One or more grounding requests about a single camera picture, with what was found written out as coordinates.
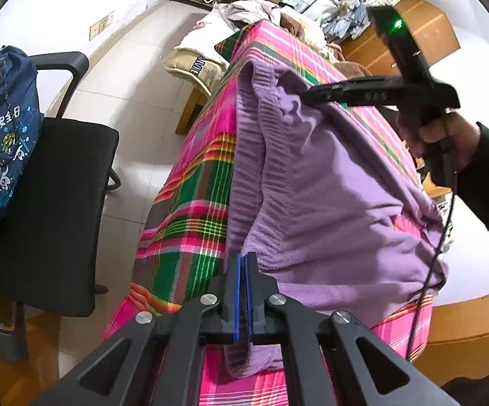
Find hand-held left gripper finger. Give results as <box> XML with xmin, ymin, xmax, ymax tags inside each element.
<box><xmin>244</xmin><ymin>251</ymin><xmax>461</xmax><ymax>406</ymax></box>
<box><xmin>30</xmin><ymin>254</ymin><xmax>242</xmax><ymax>406</ymax></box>

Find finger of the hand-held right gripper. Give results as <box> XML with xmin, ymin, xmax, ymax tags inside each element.
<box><xmin>301</xmin><ymin>77</ymin><xmax>358</xmax><ymax>109</ymax></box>

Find purple fleece pants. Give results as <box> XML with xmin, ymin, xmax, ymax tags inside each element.
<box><xmin>223</xmin><ymin>57</ymin><xmax>450</xmax><ymax>379</ymax></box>

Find hanging blue clothes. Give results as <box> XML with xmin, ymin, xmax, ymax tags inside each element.
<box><xmin>325</xmin><ymin>0</ymin><xmax>372</xmax><ymax>41</ymax></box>

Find white clothes pile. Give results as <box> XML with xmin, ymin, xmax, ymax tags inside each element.
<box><xmin>211</xmin><ymin>0</ymin><xmax>283</xmax><ymax>26</ymax></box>

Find person's right hand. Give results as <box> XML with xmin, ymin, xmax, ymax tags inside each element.
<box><xmin>398</xmin><ymin>110</ymin><xmax>481</xmax><ymax>174</ymax></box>

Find wooden wardrobe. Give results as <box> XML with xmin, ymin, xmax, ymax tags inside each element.
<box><xmin>340</xmin><ymin>0</ymin><xmax>461</xmax><ymax>77</ymax></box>

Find brown fleece blanket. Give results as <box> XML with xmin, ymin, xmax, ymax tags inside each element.
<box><xmin>278</xmin><ymin>10</ymin><xmax>372</xmax><ymax>77</ymax></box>

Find pink plaid blanket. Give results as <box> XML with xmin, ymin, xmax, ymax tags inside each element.
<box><xmin>103</xmin><ymin>20</ymin><xmax>435</xmax><ymax>406</ymax></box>

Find cream striped pillow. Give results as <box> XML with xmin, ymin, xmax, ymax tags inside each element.
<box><xmin>163</xmin><ymin>29</ymin><xmax>230</xmax><ymax>94</ymax></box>

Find wooden stool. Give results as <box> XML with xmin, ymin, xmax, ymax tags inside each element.
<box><xmin>176</xmin><ymin>89</ymin><xmax>211</xmax><ymax>136</ymax></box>

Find black office chair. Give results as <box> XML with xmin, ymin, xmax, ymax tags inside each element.
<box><xmin>0</xmin><ymin>51</ymin><xmax>122</xmax><ymax>362</ymax></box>

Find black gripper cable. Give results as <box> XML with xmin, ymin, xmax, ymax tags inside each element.
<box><xmin>404</xmin><ymin>135</ymin><xmax>459</xmax><ymax>362</ymax></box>

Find beige wall outlet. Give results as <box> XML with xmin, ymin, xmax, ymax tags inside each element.
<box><xmin>89</xmin><ymin>12</ymin><xmax>116</xmax><ymax>41</ymax></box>

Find navy drawstring bag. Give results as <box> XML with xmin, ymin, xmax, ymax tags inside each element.
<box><xmin>0</xmin><ymin>46</ymin><xmax>44</xmax><ymax>221</ymax></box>

